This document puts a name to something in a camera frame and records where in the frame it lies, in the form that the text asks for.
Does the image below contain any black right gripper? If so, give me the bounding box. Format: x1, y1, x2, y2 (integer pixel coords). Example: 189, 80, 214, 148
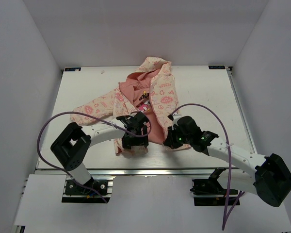
165, 124, 192, 149

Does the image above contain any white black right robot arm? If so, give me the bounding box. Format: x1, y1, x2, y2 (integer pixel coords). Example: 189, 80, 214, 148
163, 114, 291, 207

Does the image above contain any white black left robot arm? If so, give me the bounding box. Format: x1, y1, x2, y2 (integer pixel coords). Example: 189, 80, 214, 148
50, 112, 151, 194

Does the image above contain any blue label sticker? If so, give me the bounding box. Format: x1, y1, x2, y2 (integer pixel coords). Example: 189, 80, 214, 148
208, 65, 226, 70
64, 67, 81, 72

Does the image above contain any aluminium table edge rail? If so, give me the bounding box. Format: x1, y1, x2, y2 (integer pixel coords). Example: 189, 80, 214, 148
35, 167, 243, 178

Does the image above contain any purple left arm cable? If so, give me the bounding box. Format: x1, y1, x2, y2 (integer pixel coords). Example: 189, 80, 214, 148
36, 111, 151, 203

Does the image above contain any blue label sticker right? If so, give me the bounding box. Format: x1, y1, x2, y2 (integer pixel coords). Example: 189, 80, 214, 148
208, 65, 226, 70

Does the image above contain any blue label sticker left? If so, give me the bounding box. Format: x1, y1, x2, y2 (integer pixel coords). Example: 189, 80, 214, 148
64, 67, 81, 72

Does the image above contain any pink and cream printed jacket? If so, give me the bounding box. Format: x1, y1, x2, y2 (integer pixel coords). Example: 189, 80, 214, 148
70, 57, 178, 145

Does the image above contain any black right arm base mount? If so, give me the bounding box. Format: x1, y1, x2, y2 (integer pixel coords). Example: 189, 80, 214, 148
190, 179, 226, 206

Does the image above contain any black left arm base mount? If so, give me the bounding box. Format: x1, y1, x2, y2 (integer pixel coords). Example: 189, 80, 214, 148
62, 176, 114, 204

